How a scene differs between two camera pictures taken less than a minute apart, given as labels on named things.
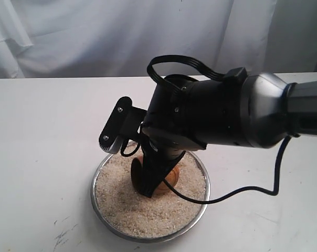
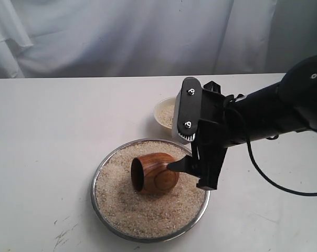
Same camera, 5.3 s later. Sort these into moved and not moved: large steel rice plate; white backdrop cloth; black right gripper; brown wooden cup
Moved: black right gripper
Not moved: brown wooden cup; white backdrop cloth; large steel rice plate
